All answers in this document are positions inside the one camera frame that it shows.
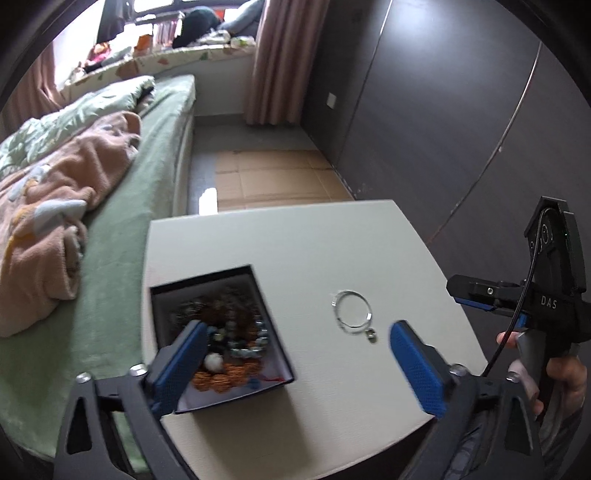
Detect black jewelry box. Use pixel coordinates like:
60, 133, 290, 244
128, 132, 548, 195
149, 265, 296, 414

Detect brown bead bracelet pile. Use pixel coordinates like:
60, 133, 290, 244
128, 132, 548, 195
168, 287, 271, 394

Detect person's right hand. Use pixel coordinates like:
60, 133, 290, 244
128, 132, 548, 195
509, 355, 588, 418

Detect green bed mattress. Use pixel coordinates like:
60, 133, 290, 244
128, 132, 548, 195
1, 75, 197, 460

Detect pink fleece blanket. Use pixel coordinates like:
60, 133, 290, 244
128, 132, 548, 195
1, 111, 141, 338

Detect flattened cardboard sheets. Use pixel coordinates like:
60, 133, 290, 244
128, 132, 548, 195
215, 150, 353, 211

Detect light green quilt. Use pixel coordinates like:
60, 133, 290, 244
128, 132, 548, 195
1, 75, 155, 179

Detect pink left curtain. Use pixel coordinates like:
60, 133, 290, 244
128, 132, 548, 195
1, 43, 64, 140

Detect pink curtain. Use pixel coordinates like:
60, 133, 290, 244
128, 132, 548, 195
1, 43, 64, 140
245, 0, 329, 125

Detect pink right curtain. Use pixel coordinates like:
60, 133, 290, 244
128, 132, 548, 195
245, 0, 329, 125

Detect floral window seat cushion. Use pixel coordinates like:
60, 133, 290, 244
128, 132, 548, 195
60, 37, 256, 102

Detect dark hanging clothes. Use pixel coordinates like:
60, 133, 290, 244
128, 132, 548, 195
96, 0, 132, 43

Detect black bag on sill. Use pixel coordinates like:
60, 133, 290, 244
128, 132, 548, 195
172, 6, 221, 48

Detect black cable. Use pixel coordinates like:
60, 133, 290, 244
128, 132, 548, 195
482, 209, 551, 378

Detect white wall switch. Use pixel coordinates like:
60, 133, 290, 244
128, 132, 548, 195
327, 93, 337, 109

